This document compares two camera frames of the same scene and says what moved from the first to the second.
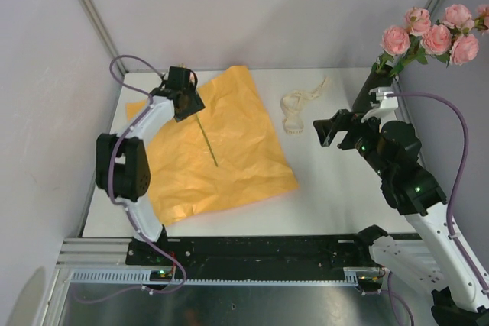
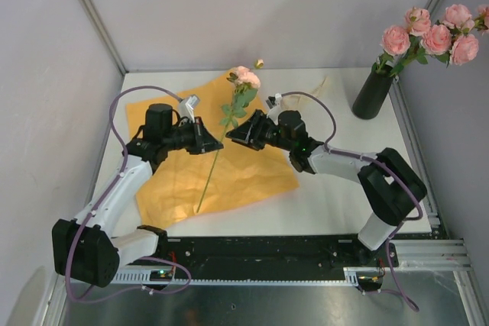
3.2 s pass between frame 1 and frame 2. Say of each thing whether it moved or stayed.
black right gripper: moved
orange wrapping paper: stayed
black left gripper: moved
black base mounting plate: stayed
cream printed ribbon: stayed
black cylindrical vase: stayed
